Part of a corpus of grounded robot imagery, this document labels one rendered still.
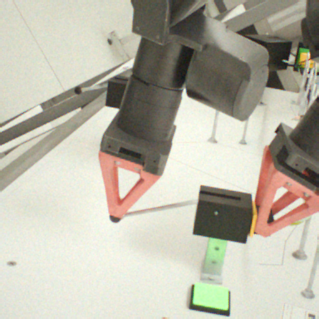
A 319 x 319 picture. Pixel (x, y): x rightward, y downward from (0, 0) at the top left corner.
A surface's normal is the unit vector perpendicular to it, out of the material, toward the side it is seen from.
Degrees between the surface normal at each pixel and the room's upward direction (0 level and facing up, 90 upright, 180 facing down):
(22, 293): 54
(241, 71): 116
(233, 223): 85
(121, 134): 45
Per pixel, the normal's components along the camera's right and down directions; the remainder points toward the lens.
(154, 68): -0.23, 0.26
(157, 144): 0.29, -0.90
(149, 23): -0.54, 0.47
